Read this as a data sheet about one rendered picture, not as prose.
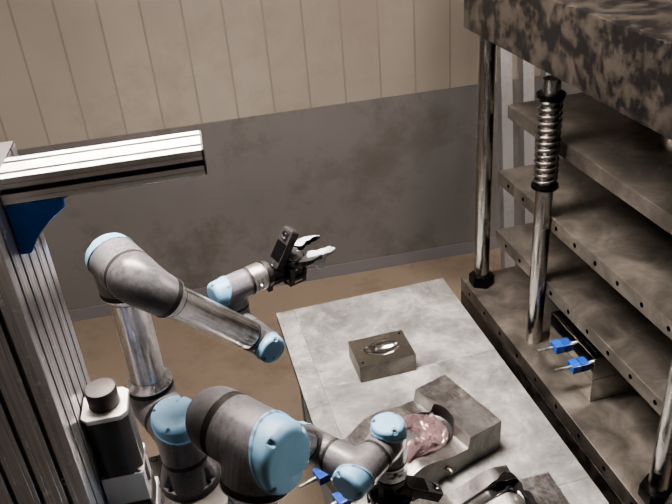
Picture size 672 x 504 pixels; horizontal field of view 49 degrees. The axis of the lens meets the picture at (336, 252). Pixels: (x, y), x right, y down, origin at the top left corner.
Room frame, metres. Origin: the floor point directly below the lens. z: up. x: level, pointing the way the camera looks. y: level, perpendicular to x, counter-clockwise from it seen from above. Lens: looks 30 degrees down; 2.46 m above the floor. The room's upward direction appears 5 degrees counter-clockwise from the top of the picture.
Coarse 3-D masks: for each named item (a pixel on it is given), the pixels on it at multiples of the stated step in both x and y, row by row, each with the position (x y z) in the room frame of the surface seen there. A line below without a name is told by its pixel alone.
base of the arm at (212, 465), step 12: (204, 456) 1.33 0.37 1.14; (168, 468) 1.30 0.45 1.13; (192, 468) 1.30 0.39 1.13; (204, 468) 1.32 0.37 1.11; (216, 468) 1.34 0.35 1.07; (168, 480) 1.30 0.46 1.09; (180, 480) 1.29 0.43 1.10; (192, 480) 1.29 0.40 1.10; (204, 480) 1.30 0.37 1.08; (216, 480) 1.32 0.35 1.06; (168, 492) 1.29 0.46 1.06; (180, 492) 1.28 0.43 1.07; (192, 492) 1.28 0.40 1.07; (204, 492) 1.29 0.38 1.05
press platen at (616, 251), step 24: (528, 168) 2.48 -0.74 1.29; (576, 168) 2.44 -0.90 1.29; (528, 192) 2.28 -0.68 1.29; (576, 192) 2.25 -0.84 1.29; (600, 192) 2.24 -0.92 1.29; (552, 216) 2.10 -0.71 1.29; (576, 216) 2.08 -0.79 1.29; (600, 216) 2.07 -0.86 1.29; (624, 216) 2.06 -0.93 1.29; (576, 240) 1.94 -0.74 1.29; (600, 240) 1.92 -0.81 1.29; (624, 240) 1.91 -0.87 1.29; (648, 240) 1.90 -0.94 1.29; (600, 264) 1.81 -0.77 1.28; (624, 264) 1.78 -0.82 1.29; (648, 264) 1.77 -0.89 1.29; (624, 288) 1.69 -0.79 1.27; (648, 288) 1.65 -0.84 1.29; (648, 312) 1.58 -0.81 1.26
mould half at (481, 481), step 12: (492, 468) 1.39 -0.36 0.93; (504, 468) 1.39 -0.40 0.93; (480, 480) 1.36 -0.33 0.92; (492, 480) 1.35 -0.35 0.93; (528, 480) 1.40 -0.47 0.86; (540, 480) 1.40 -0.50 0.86; (552, 480) 1.40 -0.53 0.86; (456, 492) 1.36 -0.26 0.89; (468, 492) 1.35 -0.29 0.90; (540, 492) 1.36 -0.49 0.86; (552, 492) 1.36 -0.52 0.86
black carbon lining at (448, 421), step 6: (432, 408) 1.68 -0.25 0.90; (438, 408) 1.67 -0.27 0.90; (444, 408) 1.66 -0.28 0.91; (438, 414) 1.67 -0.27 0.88; (444, 414) 1.66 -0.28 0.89; (450, 414) 1.63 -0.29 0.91; (444, 420) 1.65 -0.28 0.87; (450, 420) 1.63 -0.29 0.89; (450, 426) 1.63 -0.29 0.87; (450, 432) 1.60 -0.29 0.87; (450, 438) 1.58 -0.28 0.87
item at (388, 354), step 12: (372, 336) 2.10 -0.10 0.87; (384, 336) 2.09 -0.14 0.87; (396, 336) 2.09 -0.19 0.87; (360, 348) 2.04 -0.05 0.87; (372, 348) 2.05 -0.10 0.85; (384, 348) 2.05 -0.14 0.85; (396, 348) 2.04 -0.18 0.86; (408, 348) 2.01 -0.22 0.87; (360, 360) 1.97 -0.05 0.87; (372, 360) 1.97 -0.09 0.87; (384, 360) 1.96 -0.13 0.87; (396, 360) 1.97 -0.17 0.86; (408, 360) 1.97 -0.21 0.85; (360, 372) 1.94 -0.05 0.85; (372, 372) 1.95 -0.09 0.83; (384, 372) 1.96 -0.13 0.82; (396, 372) 1.97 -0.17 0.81
